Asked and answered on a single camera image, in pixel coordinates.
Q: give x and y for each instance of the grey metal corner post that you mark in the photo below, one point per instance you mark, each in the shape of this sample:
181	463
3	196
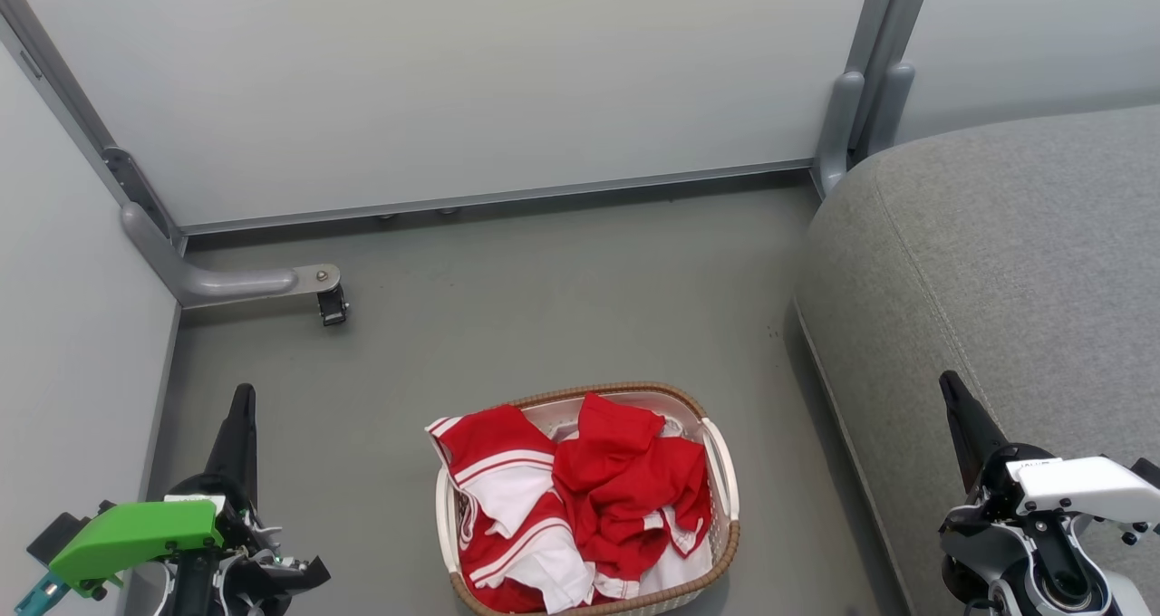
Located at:
136	186

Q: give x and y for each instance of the grey metal partition foot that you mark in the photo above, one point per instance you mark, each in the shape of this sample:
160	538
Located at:
236	283

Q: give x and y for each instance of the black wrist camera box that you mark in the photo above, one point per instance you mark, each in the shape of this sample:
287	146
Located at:
59	534
1149	473

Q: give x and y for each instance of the red shirt with white lettering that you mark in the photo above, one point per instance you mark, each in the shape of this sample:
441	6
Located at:
625	480

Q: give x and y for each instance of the grey partition support post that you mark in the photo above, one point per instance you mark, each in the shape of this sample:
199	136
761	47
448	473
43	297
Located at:
838	127

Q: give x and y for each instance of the white wicker-rim laundry basket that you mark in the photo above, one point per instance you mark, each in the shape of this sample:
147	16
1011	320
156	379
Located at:
722	471

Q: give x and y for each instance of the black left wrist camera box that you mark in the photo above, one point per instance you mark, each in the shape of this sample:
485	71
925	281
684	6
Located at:
59	534

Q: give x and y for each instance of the red and white striped jersey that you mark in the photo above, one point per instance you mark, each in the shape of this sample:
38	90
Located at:
498	471

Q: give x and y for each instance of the grey fabric sofa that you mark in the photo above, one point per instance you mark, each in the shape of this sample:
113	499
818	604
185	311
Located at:
997	263

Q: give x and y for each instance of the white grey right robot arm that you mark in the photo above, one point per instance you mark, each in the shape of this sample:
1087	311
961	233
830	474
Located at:
1042	571

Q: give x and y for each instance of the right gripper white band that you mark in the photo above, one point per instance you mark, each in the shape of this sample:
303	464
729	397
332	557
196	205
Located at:
1087	489

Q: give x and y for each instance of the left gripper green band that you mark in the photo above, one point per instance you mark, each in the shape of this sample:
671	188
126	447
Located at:
136	534

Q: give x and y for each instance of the black caster wheel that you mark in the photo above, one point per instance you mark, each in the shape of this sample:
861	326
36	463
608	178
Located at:
333	306

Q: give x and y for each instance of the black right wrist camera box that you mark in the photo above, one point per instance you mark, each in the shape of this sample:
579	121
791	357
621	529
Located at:
1149	473

